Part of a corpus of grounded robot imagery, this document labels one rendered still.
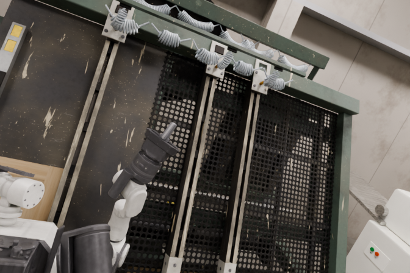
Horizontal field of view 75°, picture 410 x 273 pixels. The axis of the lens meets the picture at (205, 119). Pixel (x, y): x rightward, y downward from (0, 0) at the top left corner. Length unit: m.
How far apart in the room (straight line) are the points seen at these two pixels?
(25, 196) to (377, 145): 4.39
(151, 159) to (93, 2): 0.81
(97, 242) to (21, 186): 0.23
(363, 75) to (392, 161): 1.48
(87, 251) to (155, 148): 0.33
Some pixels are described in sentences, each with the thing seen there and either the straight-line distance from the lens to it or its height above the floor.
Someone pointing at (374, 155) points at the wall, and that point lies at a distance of 4.69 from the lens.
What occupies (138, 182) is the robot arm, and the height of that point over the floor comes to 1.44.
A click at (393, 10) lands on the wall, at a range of 4.28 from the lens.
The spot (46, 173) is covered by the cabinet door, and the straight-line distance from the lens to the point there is 1.29.
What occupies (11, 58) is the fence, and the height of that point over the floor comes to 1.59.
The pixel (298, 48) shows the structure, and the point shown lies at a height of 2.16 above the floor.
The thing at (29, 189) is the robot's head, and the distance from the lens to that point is 0.78.
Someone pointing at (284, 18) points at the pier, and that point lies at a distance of 3.22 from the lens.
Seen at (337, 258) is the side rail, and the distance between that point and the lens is 1.90.
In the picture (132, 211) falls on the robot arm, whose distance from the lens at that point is 0.94.
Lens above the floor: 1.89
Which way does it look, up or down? 13 degrees down
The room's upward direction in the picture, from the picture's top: 21 degrees clockwise
